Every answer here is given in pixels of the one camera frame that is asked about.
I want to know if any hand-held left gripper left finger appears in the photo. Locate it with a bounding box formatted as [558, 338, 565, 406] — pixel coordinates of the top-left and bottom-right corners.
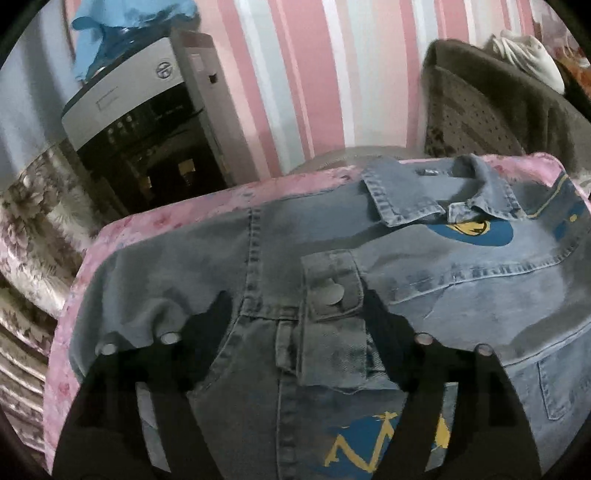
[52, 291, 235, 480]

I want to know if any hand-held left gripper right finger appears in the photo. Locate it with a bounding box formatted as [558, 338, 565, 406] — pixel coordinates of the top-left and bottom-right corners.
[362, 288, 542, 480]

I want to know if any blue denim jacket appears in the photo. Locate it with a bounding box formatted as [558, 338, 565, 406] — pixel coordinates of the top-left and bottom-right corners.
[69, 154, 591, 480]

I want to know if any pink floral bed sheet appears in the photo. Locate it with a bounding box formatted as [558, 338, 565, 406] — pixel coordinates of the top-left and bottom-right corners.
[44, 154, 566, 467]

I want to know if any beige floral fabric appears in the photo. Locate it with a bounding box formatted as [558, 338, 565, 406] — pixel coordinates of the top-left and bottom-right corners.
[0, 143, 121, 457]

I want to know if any brown blanket covered sofa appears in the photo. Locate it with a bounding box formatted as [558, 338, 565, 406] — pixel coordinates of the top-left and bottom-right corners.
[422, 39, 591, 160]

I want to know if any grey water dispenser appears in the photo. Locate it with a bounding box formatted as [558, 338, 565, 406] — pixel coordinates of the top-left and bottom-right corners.
[61, 31, 247, 217]

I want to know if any white cloth bundle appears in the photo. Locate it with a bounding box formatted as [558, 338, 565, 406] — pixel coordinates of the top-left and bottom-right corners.
[489, 30, 566, 95]

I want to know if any light blue cloth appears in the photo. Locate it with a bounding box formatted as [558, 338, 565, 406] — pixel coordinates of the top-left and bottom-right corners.
[71, 0, 199, 84]

